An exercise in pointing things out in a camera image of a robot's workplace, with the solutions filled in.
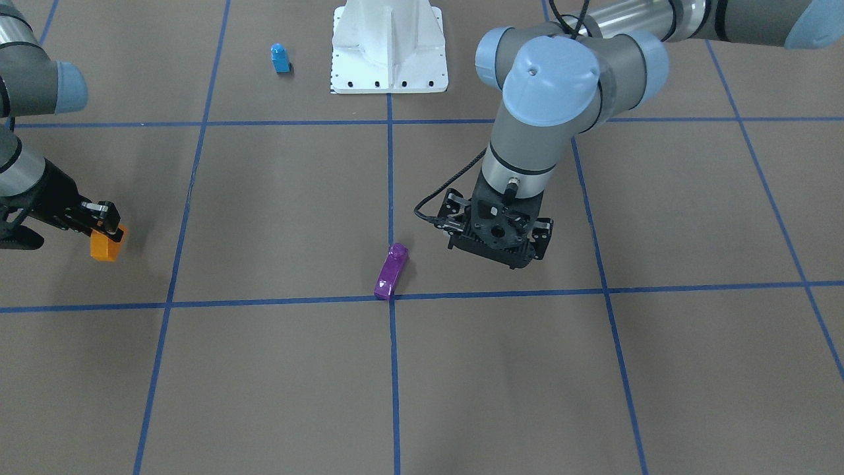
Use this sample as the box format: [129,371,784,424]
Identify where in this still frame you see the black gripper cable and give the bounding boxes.
[414,148,489,226]

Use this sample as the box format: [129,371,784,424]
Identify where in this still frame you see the blue tape line lengthwise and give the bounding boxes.
[541,0,650,475]
[132,1,232,474]

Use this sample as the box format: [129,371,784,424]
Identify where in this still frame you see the small blue block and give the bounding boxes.
[270,43,291,73]

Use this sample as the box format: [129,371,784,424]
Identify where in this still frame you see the orange trapezoid block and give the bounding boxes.
[88,224,129,262]

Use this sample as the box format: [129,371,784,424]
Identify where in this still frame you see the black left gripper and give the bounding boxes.
[435,178,554,269]

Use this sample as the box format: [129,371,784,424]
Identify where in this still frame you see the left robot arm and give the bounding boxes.
[414,1,843,269]

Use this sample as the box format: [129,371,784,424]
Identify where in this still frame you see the blue tape far crosswise line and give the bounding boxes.
[13,116,843,130]

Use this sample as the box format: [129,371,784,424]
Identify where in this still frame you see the blue tape line crosswise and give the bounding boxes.
[1,280,843,315]

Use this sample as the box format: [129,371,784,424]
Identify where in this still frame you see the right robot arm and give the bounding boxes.
[1,1,127,262]

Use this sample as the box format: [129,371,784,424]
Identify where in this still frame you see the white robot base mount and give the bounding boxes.
[330,1,449,94]

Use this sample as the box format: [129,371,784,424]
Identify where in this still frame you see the purple trapezoid block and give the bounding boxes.
[373,241,409,300]

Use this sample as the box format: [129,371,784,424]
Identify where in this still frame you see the blue tape centre line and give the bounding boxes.
[386,94,402,474]

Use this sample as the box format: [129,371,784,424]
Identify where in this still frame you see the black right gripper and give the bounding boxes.
[1,160,123,250]

